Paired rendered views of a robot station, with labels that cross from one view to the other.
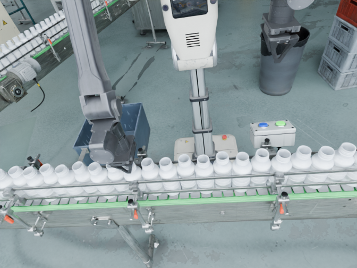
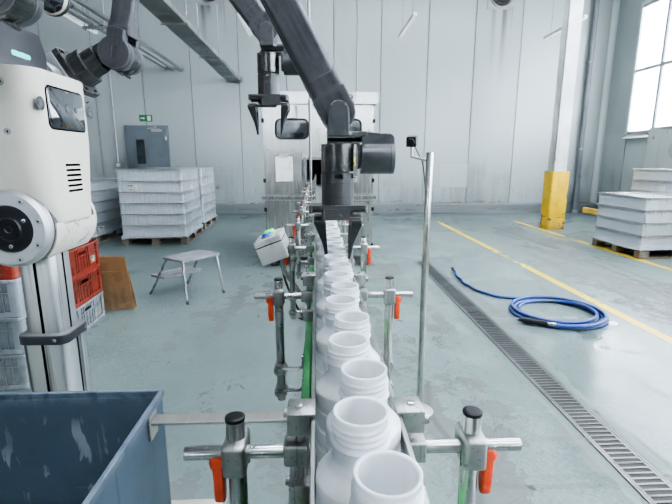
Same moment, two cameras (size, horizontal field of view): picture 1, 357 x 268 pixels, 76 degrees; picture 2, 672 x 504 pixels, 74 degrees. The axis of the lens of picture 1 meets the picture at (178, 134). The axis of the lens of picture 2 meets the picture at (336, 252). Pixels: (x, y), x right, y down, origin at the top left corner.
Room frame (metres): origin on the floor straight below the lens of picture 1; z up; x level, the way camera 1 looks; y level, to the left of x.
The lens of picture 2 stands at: (0.65, 0.95, 1.32)
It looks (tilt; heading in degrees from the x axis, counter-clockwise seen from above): 12 degrees down; 257
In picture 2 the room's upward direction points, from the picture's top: straight up
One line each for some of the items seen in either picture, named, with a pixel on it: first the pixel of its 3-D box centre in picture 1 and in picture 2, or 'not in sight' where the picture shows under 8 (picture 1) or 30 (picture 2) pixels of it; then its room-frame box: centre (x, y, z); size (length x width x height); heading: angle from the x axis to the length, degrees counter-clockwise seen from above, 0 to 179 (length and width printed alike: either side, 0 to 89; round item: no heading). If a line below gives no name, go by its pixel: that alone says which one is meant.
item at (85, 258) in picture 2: not in sight; (56, 260); (2.02, -2.81, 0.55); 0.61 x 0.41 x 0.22; 83
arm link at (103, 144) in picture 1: (103, 131); (360, 139); (0.43, 0.18, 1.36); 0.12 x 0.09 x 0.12; 170
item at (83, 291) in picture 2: not in sight; (59, 288); (2.02, -2.80, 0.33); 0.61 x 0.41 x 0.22; 83
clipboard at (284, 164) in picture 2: not in sight; (284, 168); (0.05, -4.51, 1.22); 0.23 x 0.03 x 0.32; 170
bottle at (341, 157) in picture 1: (338, 164); not in sight; (0.37, -0.47, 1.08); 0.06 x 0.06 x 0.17
